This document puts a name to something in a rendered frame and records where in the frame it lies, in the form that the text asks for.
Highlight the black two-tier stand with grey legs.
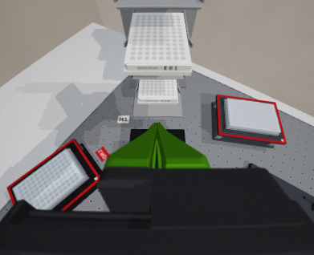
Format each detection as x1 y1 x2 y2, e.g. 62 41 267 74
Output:
129 129 186 168

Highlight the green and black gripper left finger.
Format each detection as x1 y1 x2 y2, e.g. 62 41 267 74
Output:
103 123 157 169

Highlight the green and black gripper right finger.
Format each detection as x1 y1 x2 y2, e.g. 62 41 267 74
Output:
157 123 211 168

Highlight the grey shelf rack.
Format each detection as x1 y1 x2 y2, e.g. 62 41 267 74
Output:
113 0 205 117

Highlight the grey perforated work table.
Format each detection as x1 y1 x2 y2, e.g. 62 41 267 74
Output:
55 70 314 196

